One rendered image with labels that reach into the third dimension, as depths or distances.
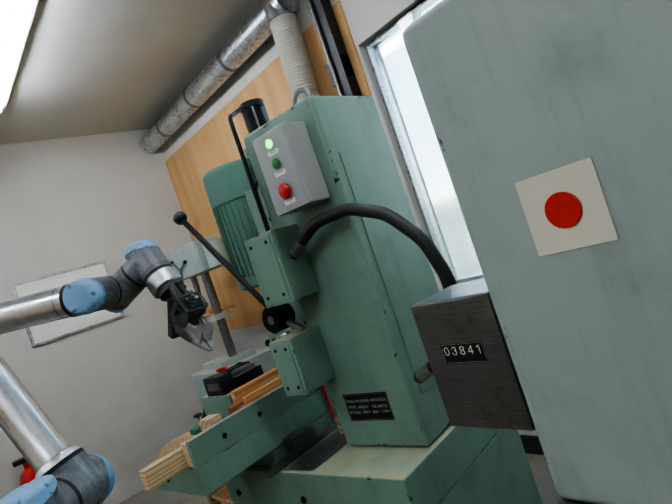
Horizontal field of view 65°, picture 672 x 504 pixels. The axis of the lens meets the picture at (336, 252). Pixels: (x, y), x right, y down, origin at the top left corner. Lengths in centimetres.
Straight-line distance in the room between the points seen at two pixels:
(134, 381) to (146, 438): 43
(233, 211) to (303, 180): 35
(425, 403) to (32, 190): 373
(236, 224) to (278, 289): 29
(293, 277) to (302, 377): 20
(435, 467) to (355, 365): 25
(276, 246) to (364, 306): 21
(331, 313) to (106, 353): 333
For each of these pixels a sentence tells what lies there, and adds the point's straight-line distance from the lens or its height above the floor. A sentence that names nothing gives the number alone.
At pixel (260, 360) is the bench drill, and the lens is 369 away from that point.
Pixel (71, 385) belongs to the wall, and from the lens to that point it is 426.
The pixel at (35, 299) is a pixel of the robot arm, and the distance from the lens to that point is 157.
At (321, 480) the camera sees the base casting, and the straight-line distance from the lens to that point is 116.
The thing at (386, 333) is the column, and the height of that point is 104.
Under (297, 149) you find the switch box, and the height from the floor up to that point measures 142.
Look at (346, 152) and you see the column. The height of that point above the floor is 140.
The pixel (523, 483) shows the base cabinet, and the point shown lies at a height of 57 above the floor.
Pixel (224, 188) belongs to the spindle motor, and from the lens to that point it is 130.
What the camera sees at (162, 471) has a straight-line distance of 116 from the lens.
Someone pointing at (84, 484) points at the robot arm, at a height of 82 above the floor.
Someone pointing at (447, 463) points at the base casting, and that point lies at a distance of 112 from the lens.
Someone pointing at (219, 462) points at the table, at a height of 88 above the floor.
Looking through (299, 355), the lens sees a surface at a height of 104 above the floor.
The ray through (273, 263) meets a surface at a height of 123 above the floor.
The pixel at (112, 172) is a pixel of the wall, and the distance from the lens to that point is 460.
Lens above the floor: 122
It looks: level
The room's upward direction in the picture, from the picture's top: 19 degrees counter-clockwise
